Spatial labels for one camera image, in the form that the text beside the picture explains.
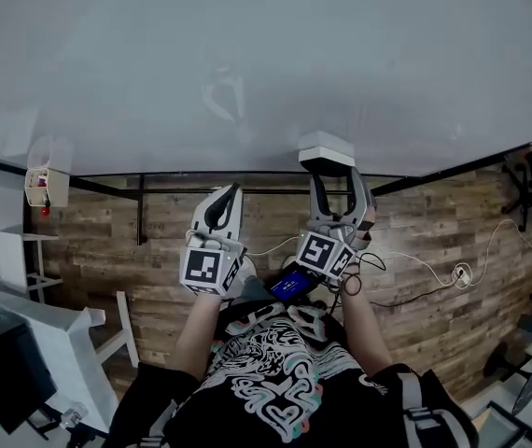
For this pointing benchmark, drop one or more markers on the small black display device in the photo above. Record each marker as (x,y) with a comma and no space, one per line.
(291,285)

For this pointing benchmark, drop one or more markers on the person's right forearm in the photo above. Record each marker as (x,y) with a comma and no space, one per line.
(364,329)

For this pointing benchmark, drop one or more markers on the person's right hand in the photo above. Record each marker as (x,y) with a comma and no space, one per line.
(371,222)

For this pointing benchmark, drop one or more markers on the clear water bottle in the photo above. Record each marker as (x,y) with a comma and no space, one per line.
(74,415)

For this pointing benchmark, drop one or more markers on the black object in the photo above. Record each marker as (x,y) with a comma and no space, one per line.
(326,154)

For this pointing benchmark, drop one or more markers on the white table with black frame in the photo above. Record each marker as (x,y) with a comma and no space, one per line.
(247,63)

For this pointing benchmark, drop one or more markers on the white power strip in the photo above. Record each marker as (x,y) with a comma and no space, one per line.
(462,275)

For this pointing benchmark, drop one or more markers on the red round magnet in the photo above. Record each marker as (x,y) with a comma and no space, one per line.
(45,211)

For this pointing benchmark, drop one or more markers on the black patterned t-shirt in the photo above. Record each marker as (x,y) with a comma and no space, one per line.
(270,390)

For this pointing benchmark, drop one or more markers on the black monitor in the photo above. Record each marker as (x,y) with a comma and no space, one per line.
(4,376)

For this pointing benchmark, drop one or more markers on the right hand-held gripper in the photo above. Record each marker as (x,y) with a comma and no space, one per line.
(317,252)

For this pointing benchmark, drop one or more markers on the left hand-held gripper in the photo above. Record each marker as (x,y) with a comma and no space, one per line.
(203,269)

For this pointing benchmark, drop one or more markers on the white marker holder box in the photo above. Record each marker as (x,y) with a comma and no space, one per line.
(51,187)

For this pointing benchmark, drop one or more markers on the person's left forearm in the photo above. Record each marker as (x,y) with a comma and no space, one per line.
(198,339)

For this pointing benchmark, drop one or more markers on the white cloth-covered table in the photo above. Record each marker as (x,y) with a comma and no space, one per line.
(74,343)

